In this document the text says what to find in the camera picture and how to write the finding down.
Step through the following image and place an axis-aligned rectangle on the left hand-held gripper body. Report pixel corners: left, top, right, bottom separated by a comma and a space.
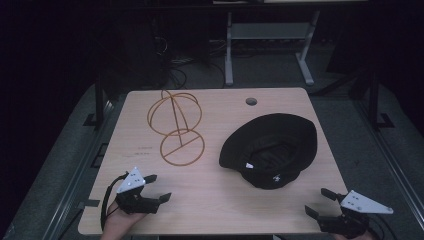
114, 166, 161, 215

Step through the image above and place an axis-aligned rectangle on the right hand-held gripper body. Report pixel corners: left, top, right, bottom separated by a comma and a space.
318, 189, 395, 240

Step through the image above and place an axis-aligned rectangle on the person's right hand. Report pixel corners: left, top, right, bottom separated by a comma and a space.
333, 231, 372, 240

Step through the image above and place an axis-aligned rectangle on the person's left hand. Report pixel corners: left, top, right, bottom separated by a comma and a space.
99, 201, 148, 240

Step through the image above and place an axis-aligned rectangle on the black bucket hat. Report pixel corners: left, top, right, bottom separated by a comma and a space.
218, 112, 319, 191

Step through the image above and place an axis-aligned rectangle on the grey metal stand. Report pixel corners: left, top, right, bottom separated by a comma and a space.
224, 9, 322, 87

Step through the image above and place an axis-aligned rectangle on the black cable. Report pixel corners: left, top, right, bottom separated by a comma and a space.
367, 214, 389, 240
100, 171, 130, 232

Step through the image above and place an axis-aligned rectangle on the gold wire hat stand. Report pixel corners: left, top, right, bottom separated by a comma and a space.
146, 88, 206, 167

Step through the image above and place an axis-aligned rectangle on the metal floor rail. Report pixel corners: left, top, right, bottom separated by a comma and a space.
39, 99, 116, 240
353, 99, 424, 231

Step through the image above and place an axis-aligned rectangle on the black metal post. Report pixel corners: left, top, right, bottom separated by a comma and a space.
366, 68, 396, 130
83, 74, 107, 128

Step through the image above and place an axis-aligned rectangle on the bundle of floor cables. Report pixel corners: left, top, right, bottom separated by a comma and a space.
151, 19, 231, 90

